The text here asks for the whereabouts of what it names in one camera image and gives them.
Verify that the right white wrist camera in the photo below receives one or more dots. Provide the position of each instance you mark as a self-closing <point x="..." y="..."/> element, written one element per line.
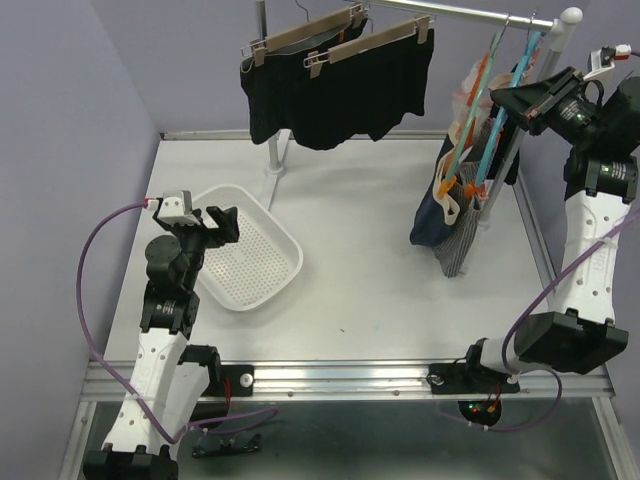
<point x="602" y="62"/>

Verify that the aluminium mounting rail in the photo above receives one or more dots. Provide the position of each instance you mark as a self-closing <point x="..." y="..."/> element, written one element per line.
<point x="279" y="381"/>

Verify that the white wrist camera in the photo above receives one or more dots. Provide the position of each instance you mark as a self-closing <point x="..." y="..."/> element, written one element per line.
<point x="602" y="62"/>
<point x="172" y="207"/>

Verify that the navy blue underwear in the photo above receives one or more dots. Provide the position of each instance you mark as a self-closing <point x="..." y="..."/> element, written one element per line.
<point x="437" y="218"/>

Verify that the wooden clip hanger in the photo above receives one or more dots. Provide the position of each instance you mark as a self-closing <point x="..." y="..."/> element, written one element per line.
<point x="306" y="36"/>
<point x="418" y="27"/>

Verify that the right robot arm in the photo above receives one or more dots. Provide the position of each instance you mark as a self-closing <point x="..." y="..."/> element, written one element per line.
<point x="577" y="334"/>

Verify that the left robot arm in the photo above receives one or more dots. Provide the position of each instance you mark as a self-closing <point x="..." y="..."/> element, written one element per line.
<point x="169" y="373"/>

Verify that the blue plastic clip hanger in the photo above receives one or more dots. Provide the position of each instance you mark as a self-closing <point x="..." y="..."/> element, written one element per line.
<point x="500" y="125"/>

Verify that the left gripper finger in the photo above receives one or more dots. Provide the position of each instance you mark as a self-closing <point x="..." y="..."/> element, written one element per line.
<point x="199" y="218"/>
<point x="227" y="229"/>

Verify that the green plastic clip hanger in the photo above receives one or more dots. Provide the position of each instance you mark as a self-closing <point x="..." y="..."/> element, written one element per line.
<point x="475" y="98"/>

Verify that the black shorts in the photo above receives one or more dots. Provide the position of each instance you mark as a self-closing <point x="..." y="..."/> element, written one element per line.
<point x="270" y="87"/>
<point x="367" y="94"/>

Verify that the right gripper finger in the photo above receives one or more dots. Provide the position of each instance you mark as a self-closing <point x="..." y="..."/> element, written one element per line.
<point x="522" y="98"/>
<point x="530" y="120"/>

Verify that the black eyeglasses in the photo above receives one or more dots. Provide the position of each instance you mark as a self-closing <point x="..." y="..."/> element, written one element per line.
<point x="211" y="446"/>

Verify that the metal clothes rack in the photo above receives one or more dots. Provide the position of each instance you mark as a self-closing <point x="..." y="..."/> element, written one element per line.
<point x="559" y="31"/>

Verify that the rear black shorts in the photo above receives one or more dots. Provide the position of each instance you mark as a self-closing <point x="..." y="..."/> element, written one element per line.
<point x="270" y="87"/>

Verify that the white perforated plastic basket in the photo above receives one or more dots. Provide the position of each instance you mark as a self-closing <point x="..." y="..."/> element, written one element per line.
<point x="244" y="275"/>

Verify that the white underwear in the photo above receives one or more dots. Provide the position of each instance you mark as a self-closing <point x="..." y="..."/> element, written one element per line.
<point x="462" y="98"/>

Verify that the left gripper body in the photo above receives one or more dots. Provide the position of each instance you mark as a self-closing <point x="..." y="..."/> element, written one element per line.
<point x="195" y="239"/>

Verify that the front wooden clip hanger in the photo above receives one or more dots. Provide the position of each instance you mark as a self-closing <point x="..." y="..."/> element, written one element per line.
<point x="418" y="27"/>

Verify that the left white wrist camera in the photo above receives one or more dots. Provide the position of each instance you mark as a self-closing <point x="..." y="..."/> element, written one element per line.
<point x="172" y="207"/>

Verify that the front black shorts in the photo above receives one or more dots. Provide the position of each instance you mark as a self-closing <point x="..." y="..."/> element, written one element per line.
<point x="367" y="94"/>

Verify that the grey striped underwear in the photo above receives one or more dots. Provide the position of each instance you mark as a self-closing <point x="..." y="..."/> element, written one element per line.
<point x="453" y="252"/>

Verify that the rear wooden clip hanger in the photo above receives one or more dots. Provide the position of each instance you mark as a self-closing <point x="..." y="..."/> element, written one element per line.
<point x="306" y="36"/>

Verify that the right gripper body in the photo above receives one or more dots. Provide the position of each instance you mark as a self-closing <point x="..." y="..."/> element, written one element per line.
<point x="570" y="115"/>

